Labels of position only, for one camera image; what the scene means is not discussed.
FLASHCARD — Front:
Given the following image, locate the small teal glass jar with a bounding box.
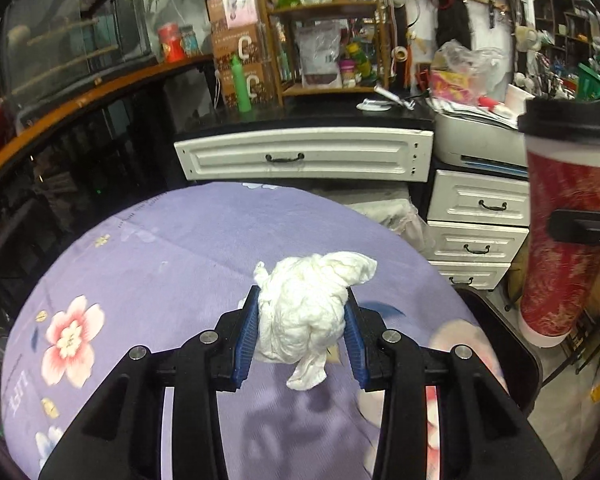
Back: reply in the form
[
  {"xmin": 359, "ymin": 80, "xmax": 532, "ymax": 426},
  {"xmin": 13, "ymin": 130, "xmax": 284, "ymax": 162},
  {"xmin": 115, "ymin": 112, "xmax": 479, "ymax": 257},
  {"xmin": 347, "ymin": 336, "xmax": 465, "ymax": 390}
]
[{"xmin": 180, "ymin": 25, "xmax": 201, "ymax": 57}]

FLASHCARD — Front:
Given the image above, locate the wooden rack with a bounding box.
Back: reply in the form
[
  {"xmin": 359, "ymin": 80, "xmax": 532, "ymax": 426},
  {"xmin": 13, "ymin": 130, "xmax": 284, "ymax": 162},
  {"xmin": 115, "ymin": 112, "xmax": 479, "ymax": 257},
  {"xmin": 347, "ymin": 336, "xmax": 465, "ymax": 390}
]
[{"xmin": 257, "ymin": 0, "xmax": 396, "ymax": 98}]

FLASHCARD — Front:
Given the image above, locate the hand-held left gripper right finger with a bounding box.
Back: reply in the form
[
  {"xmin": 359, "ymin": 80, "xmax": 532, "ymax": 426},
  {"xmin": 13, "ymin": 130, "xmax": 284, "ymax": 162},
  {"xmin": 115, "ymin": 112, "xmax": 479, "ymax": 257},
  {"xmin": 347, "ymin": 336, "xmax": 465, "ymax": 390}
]
[{"xmin": 344, "ymin": 294, "xmax": 563, "ymax": 480}]

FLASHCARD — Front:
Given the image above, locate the purple floral tablecloth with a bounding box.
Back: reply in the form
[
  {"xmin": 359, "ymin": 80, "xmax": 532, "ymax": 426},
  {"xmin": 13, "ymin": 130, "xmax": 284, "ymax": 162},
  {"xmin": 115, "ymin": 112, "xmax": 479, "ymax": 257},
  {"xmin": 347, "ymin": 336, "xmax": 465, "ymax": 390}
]
[{"xmin": 0, "ymin": 181, "xmax": 511, "ymax": 480}]

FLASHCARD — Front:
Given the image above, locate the black hair bundle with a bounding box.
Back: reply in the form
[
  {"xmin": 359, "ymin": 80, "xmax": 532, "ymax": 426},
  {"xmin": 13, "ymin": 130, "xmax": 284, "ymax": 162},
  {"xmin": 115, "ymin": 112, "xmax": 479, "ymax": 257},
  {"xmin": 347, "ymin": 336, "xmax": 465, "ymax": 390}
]
[{"xmin": 435, "ymin": 0, "xmax": 473, "ymax": 51}]

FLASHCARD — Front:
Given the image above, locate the wooden counter shelf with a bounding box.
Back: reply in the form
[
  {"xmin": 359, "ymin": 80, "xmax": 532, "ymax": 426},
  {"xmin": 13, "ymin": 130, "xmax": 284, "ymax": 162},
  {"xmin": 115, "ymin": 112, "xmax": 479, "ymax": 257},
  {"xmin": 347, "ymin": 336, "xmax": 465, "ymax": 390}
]
[{"xmin": 0, "ymin": 52, "xmax": 216, "ymax": 186}]

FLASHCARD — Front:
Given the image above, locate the brown pouch white label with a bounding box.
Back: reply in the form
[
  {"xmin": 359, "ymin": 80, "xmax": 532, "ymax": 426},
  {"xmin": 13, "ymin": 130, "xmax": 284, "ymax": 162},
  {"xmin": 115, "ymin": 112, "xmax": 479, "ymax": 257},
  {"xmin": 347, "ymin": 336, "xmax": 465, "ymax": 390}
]
[{"xmin": 297, "ymin": 22, "xmax": 343, "ymax": 88}]

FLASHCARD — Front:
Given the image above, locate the clear bag of pink packets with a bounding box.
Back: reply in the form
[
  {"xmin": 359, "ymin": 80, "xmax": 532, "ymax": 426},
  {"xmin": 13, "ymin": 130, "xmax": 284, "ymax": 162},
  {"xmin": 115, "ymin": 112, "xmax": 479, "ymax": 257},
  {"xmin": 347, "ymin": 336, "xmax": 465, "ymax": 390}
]
[{"xmin": 427, "ymin": 40, "xmax": 506, "ymax": 106}]

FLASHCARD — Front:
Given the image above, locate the glass cage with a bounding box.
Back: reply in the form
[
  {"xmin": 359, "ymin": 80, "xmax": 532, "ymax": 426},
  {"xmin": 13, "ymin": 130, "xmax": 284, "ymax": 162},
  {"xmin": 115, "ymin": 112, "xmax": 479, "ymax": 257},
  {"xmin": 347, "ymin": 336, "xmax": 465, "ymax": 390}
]
[{"xmin": 0, "ymin": 0, "xmax": 151, "ymax": 106}]

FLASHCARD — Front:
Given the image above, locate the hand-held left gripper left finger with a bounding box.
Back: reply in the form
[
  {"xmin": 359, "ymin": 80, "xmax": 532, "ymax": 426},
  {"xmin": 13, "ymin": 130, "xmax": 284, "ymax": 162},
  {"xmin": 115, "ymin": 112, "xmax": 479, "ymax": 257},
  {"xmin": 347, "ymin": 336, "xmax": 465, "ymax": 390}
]
[{"xmin": 39, "ymin": 285, "xmax": 261, "ymax": 480}]

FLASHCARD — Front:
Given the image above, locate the red tin can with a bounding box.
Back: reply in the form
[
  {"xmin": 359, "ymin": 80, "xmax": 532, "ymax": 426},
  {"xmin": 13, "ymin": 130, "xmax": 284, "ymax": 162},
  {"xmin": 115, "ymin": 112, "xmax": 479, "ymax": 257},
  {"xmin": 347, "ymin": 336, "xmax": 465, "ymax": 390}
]
[{"xmin": 157, "ymin": 22, "xmax": 185, "ymax": 64}]

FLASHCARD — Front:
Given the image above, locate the brown printed box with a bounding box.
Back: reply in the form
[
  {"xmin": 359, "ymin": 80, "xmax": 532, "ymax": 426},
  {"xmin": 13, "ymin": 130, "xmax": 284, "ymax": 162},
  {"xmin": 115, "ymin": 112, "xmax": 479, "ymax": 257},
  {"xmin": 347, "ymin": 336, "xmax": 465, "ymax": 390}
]
[
  {"xmin": 219, "ymin": 65, "xmax": 276, "ymax": 108},
  {"xmin": 212, "ymin": 25, "xmax": 261, "ymax": 73}
]

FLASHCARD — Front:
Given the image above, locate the bin with white liner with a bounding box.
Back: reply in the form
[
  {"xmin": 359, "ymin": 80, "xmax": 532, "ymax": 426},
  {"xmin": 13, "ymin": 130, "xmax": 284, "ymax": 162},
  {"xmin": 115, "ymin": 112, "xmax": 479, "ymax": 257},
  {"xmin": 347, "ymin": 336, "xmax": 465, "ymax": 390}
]
[{"xmin": 330, "ymin": 199, "xmax": 428, "ymax": 256}]

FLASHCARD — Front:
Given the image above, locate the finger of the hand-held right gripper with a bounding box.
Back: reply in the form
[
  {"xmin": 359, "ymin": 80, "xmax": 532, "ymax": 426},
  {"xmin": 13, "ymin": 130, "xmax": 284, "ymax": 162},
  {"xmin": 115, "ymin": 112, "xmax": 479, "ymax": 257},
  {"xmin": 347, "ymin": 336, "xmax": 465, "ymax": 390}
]
[{"xmin": 547, "ymin": 208, "xmax": 600, "ymax": 247}]

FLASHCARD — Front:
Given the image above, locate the green tote bag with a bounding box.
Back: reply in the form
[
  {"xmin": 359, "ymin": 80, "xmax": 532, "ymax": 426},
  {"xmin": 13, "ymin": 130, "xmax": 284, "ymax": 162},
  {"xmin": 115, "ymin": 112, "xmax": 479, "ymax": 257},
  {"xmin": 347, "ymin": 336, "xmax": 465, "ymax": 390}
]
[{"xmin": 575, "ymin": 57, "xmax": 600, "ymax": 103}]

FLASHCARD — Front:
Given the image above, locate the yellow green toy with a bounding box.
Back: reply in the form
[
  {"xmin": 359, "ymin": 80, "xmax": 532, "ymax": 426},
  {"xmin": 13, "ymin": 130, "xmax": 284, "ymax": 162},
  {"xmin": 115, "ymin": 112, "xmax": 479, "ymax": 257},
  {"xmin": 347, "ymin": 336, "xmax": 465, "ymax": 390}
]
[{"xmin": 347, "ymin": 42, "xmax": 376, "ymax": 78}]

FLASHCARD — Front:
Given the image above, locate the red paper cup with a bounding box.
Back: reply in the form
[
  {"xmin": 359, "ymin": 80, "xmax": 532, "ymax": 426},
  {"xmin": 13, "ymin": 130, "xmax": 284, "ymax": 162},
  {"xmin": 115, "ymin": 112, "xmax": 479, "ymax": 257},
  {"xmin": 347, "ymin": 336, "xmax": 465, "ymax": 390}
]
[{"xmin": 517, "ymin": 97, "xmax": 600, "ymax": 348}]

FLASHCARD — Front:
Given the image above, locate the white printer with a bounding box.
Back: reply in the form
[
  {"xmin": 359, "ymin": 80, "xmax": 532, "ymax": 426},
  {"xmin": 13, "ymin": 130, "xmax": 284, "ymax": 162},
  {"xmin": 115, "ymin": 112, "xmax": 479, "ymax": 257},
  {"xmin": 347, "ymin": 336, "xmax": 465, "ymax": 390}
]
[{"xmin": 436, "ymin": 105, "xmax": 531, "ymax": 178}]

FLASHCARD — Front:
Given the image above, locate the pink and brown box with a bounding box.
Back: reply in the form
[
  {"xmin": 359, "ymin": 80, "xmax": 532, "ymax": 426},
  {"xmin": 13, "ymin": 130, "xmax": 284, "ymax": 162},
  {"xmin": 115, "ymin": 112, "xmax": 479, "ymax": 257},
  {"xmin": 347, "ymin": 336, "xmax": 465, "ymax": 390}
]
[{"xmin": 207, "ymin": 0, "xmax": 258, "ymax": 28}]

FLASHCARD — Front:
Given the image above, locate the green bottle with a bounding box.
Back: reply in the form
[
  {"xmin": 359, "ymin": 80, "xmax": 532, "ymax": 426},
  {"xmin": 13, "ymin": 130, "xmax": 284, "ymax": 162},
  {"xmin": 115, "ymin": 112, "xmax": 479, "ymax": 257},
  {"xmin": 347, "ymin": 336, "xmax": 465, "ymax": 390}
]
[{"xmin": 230, "ymin": 55, "xmax": 252, "ymax": 112}]

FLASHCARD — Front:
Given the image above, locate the wide white drawer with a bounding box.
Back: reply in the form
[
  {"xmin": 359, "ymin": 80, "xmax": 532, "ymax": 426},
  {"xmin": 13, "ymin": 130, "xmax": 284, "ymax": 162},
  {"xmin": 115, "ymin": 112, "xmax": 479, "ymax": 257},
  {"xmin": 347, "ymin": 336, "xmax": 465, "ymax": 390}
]
[{"xmin": 174, "ymin": 127, "xmax": 435, "ymax": 183}]

